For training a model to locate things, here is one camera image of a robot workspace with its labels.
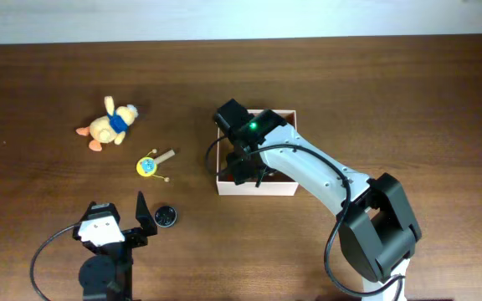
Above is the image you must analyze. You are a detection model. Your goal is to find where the white cardboard box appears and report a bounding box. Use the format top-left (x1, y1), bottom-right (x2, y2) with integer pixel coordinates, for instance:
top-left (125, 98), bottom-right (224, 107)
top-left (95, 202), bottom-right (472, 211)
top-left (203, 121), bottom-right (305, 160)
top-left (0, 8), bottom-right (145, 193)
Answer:
top-left (215, 109), bottom-right (300, 196)

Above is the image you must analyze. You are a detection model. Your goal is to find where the yellow plush duck toy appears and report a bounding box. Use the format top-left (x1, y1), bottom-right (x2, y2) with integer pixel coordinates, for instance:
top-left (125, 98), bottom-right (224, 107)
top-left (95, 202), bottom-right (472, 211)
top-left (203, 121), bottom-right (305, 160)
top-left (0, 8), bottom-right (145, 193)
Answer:
top-left (75, 96), bottom-right (139, 152)

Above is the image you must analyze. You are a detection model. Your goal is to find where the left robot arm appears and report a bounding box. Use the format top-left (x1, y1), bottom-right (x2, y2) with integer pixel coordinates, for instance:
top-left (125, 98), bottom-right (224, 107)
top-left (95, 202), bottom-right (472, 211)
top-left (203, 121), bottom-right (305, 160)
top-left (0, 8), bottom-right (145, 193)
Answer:
top-left (73, 192), bottom-right (157, 301)

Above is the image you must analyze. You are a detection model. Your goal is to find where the black round spinner toy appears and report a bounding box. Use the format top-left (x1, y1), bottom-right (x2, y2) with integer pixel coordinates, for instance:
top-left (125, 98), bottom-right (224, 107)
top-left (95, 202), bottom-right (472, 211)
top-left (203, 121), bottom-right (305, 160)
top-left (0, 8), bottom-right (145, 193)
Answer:
top-left (154, 205), bottom-right (177, 227)

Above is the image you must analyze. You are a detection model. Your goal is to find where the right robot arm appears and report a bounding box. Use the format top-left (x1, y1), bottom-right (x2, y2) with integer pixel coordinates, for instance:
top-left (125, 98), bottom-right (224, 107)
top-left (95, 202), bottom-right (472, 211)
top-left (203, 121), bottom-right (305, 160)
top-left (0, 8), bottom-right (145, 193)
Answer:
top-left (213, 99), bottom-right (422, 300)

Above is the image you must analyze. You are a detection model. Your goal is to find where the yellow pellet drum toy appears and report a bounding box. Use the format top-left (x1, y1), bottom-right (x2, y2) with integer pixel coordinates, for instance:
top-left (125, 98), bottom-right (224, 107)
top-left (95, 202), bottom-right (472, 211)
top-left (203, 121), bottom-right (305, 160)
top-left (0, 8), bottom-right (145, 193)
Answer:
top-left (136, 149), bottom-right (176, 182)

